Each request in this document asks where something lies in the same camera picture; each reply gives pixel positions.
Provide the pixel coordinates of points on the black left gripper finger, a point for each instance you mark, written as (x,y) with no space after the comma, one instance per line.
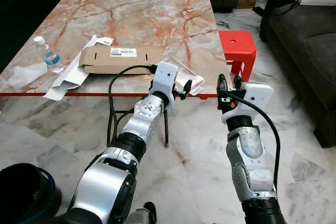
(181,96)
(188,86)

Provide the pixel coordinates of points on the grey and black robot leg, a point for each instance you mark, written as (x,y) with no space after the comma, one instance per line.
(143,216)

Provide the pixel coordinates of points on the clear plastic water bottle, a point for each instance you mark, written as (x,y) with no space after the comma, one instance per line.
(51,57)

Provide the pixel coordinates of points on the white crumpled tissue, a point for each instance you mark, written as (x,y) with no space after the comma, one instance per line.
(26,74)

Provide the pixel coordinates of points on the black TV console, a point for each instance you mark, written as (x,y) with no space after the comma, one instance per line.
(21,19)

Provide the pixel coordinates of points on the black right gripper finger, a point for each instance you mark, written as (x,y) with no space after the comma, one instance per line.
(237,80)
(222,82)

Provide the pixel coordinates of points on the black metal table frame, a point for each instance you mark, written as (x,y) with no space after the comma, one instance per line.
(166,129)

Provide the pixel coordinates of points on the clear plastic container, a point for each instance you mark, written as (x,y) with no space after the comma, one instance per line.
(191,72)

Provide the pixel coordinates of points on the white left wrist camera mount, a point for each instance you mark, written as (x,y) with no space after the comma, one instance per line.
(165,77)

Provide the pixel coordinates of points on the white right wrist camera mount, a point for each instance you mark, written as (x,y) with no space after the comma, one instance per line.
(254,98)

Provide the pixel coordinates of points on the white paper envelope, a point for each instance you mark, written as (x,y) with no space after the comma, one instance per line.
(68,80)

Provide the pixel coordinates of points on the red plastic stool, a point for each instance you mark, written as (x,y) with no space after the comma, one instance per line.
(237,45)

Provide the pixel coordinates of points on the flat brown cardboard box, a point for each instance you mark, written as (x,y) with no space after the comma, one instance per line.
(121,61)

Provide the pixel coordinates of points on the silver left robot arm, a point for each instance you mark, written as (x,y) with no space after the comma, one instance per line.
(115,171)

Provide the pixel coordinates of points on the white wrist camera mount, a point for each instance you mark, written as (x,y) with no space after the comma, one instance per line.
(165,77)
(254,98)

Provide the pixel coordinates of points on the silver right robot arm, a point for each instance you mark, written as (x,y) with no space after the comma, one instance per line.
(252,156)

